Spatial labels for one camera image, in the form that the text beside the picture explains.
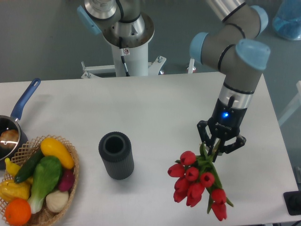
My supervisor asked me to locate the white frame at right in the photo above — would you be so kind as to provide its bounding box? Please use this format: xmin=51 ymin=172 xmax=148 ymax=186
xmin=278 ymin=81 xmax=301 ymax=127

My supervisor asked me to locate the orange fruit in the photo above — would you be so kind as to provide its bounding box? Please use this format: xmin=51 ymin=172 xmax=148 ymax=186
xmin=5 ymin=198 xmax=31 ymax=226

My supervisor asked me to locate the yellow squash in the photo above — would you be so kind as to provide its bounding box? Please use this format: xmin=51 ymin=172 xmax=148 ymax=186
xmin=40 ymin=137 xmax=75 ymax=170

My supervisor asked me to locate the green bok choy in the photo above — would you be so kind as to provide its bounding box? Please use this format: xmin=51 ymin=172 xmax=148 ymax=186
xmin=28 ymin=156 xmax=62 ymax=214

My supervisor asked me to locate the blue handled saucepan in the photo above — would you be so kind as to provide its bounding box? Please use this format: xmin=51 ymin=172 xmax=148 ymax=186
xmin=0 ymin=78 xmax=41 ymax=170

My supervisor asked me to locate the white garlic bulb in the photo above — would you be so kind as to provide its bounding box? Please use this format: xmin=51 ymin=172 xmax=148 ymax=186
xmin=46 ymin=190 xmax=69 ymax=213

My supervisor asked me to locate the bread roll in pan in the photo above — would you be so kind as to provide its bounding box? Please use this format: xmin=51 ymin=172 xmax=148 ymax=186
xmin=0 ymin=129 xmax=19 ymax=150

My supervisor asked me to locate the blue plastic bag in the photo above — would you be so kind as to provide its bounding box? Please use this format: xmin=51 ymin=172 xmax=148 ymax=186
xmin=272 ymin=0 xmax=301 ymax=40

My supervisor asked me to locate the red tulip bouquet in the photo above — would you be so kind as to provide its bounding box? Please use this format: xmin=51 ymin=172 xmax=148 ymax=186
xmin=167 ymin=142 xmax=234 ymax=221

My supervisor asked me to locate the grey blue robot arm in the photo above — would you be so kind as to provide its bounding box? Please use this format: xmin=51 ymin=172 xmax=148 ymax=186
xmin=77 ymin=0 xmax=270 ymax=159

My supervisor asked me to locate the dark grey ribbed vase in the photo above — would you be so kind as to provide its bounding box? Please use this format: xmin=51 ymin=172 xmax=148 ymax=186
xmin=98 ymin=131 xmax=135 ymax=180

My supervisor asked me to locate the purple red onion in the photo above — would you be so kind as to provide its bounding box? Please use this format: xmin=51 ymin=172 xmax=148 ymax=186
xmin=58 ymin=169 xmax=75 ymax=192

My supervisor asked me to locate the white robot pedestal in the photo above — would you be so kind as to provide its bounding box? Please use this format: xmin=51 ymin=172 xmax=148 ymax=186
xmin=77 ymin=7 xmax=166 ymax=78

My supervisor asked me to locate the yellow banana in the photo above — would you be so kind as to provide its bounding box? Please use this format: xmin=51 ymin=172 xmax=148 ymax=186
xmin=4 ymin=158 xmax=21 ymax=180

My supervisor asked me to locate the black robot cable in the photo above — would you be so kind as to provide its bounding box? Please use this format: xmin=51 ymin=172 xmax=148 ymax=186
xmin=118 ymin=36 xmax=131 ymax=77

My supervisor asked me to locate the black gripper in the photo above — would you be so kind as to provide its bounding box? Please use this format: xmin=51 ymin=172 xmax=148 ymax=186
xmin=197 ymin=97 xmax=247 ymax=162

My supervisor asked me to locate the yellow gourd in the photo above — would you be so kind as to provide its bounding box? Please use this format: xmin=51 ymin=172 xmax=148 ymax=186
xmin=0 ymin=179 xmax=31 ymax=202

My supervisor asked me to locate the dark green cucumber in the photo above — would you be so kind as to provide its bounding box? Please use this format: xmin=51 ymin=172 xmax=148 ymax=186
xmin=14 ymin=149 xmax=44 ymax=184

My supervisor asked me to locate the black device at edge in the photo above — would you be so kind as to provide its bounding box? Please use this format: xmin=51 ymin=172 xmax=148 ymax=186
xmin=283 ymin=191 xmax=301 ymax=216

